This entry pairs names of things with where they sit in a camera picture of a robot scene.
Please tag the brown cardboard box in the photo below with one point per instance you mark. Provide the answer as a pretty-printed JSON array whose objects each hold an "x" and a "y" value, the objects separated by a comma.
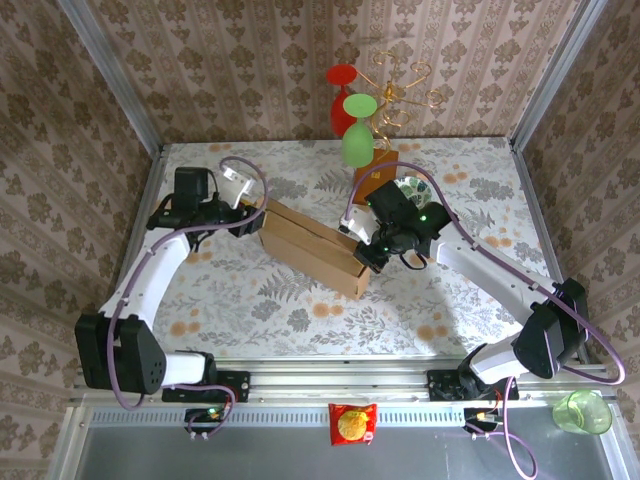
[{"x": 310, "y": 250}]

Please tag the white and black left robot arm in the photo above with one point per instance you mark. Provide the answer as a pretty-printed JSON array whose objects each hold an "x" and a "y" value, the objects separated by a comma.
[{"x": 155, "y": 275}]

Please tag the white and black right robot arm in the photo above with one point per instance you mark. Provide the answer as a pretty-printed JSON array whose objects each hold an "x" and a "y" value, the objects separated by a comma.
[{"x": 490, "y": 270}]

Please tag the leaf-patterned ceramic bowl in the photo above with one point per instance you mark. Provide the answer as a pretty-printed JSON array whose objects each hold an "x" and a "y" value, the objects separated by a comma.
[{"x": 417, "y": 189}]

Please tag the brown wooden rack base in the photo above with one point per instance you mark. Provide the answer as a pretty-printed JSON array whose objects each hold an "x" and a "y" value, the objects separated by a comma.
[{"x": 385, "y": 156}]

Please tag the green plastic goblet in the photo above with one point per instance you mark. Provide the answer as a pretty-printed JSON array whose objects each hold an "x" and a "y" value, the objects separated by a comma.
[{"x": 355, "y": 145}]

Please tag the red plastic goblet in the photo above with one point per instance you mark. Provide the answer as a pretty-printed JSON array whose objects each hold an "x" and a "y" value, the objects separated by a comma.
[{"x": 339, "y": 112}]

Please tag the red snack packet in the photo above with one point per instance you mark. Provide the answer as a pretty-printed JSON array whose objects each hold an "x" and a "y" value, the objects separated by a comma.
[{"x": 352, "y": 424}]

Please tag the small black connector board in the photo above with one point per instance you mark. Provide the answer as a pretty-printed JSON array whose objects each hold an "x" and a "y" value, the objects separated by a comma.
[
  {"x": 480, "y": 417},
  {"x": 202, "y": 417}
]

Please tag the grey metal tray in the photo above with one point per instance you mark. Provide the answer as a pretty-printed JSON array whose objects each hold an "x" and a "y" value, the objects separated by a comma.
[{"x": 300, "y": 460}]

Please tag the green transparent plastic cup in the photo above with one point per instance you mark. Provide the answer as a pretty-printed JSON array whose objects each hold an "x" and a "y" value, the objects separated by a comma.
[{"x": 582, "y": 412}]

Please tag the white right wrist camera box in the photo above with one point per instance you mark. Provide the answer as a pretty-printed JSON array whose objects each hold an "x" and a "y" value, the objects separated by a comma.
[{"x": 356, "y": 227}]

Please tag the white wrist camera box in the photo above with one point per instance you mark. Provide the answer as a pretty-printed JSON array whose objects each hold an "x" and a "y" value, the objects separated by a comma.
[
  {"x": 239, "y": 185},
  {"x": 356, "y": 227}
]

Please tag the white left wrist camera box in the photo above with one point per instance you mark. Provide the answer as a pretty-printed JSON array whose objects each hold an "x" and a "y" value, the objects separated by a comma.
[{"x": 239, "y": 185}]

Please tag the aluminium table side rail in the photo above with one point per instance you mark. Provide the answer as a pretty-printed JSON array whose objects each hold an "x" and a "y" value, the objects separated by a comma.
[
  {"x": 541, "y": 225},
  {"x": 134, "y": 250}
]

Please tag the aluminium mounting rail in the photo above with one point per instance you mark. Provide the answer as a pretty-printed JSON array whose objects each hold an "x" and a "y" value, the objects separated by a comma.
[{"x": 325, "y": 380}]

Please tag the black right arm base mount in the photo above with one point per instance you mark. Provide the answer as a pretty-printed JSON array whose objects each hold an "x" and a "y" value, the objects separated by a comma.
[{"x": 442, "y": 385}]

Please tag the aluminium frame post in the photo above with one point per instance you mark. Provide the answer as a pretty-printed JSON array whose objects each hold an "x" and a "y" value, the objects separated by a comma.
[
  {"x": 112, "y": 75},
  {"x": 555, "y": 75}
]

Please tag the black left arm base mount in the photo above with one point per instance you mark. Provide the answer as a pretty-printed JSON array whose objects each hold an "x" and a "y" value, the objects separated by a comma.
[{"x": 235, "y": 387}]

